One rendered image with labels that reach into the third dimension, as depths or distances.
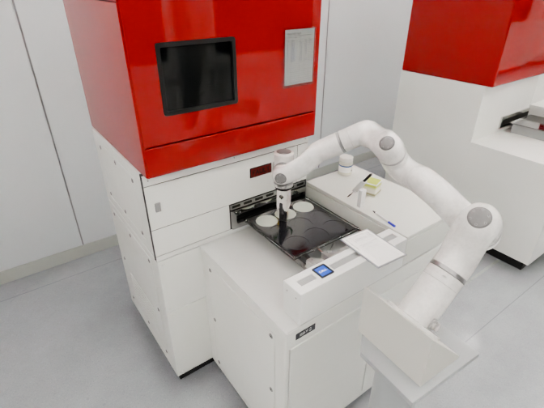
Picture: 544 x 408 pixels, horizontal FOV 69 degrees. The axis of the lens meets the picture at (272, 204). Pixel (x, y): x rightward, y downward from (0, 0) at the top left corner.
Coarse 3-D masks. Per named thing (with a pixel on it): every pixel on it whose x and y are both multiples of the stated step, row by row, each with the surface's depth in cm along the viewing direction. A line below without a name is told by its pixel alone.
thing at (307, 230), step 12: (312, 204) 193; (300, 216) 183; (312, 216) 183; (324, 216) 183; (264, 228) 174; (276, 228) 174; (288, 228) 174; (300, 228) 174; (312, 228) 174; (324, 228) 174; (336, 228) 174; (348, 228) 174; (276, 240) 166; (288, 240) 166; (300, 240) 166; (312, 240) 166; (324, 240) 166; (300, 252) 159
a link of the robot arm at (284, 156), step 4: (276, 152) 163; (280, 152) 162; (284, 152) 162; (288, 152) 163; (292, 152) 163; (276, 156) 162; (280, 156) 161; (284, 156) 160; (288, 156) 161; (292, 156) 162; (276, 160) 163; (280, 160) 162; (284, 160) 161; (288, 160) 162; (276, 164) 162
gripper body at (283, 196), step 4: (276, 188) 170; (280, 192) 168; (284, 192) 168; (288, 192) 170; (280, 196) 170; (284, 196) 169; (288, 196) 171; (280, 200) 170; (284, 200) 169; (288, 200) 172; (284, 204) 170; (288, 204) 173; (284, 208) 171; (288, 208) 175
